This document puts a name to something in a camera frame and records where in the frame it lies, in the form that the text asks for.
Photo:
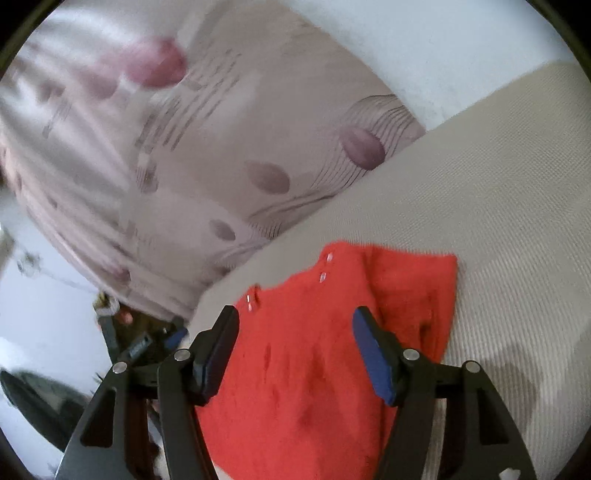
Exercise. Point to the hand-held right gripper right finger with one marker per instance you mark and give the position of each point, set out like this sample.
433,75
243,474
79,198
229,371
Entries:
374,357

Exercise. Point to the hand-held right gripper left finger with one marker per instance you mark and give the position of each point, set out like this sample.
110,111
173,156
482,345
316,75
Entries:
217,362

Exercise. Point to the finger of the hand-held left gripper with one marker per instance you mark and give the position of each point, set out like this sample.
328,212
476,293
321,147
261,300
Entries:
176,337
138,348

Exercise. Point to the red knit sweater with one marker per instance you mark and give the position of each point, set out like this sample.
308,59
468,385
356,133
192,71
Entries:
295,369

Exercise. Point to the beige leaf print curtain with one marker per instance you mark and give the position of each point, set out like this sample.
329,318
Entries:
184,161

